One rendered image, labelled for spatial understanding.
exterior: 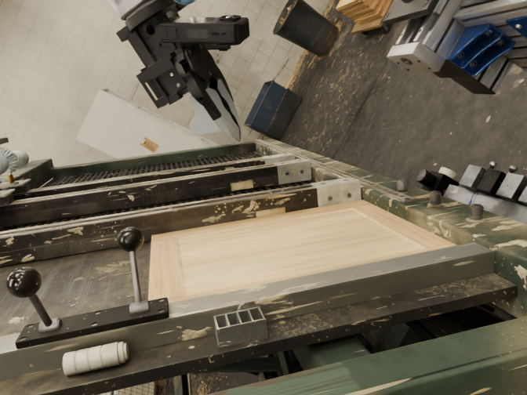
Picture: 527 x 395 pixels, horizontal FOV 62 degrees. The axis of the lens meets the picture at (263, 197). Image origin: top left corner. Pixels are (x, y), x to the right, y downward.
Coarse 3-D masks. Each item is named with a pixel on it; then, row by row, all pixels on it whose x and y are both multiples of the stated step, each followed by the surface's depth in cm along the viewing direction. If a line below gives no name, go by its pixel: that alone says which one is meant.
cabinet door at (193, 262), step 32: (224, 224) 109; (256, 224) 107; (288, 224) 105; (320, 224) 102; (352, 224) 100; (384, 224) 96; (160, 256) 92; (192, 256) 90; (224, 256) 89; (256, 256) 87; (288, 256) 85; (320, 256) 83; (352, 256) 82; (384, 256) 79; (160, 288) 76; (192, 288) 75; (224, 288) 73
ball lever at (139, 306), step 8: (120, 232) 64; (128, 232) 64; (136, 232) 64; (120, 240) 64; (128, 240) 63; (136, 240) 64; (128, 248) 64; (136, 248) 64; (136, 264) 64; (136, 272) 64; (136, 280) 63; (136, 288) 63; (136, 296) 62; (136, 304) 62; (144, 304) 62; (136, 312) 61
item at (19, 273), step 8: (16, 272) 52; (24, 272) 52; (32, 272) 52; (8, 280) 52; (16, 280) 51; (24, 280) 51; (32, 280) 52; (40, 280) 53; (8, 288) 52; (16, 288) 51; (24, 288) 51; (32, 288) 52; (16, 296) 52; (24, 296) 52; (32, 296) 54; (32, 304) 55; (40, 304) 56; (40, 312) 57; (48, 320) 58; (56, 320) 60; (40, 328) 59; (48, 328) 59; (56, 328) 59
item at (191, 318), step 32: (416, 256) 73; (448, 256) 71; (480, 256) 71; (256, 288) 67; (288, 288) 66; (320, 288) 66; (352, 288) 67; (384, 288) 68; (416, 288) 70; (160, 320) 61; (192, 320) 62; (0, 352) 57; (32, 352) 58; (64, 352) 59
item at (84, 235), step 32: (256, 192) 117; (288, 192) 113; (320, 192) 115; (352, 192) 117; (64, 224) 106; (96, 224) 104; (128, 224) 106; (160, 224) 107; (192, 224) 109; (0, 256) 100; (32, 256) 102
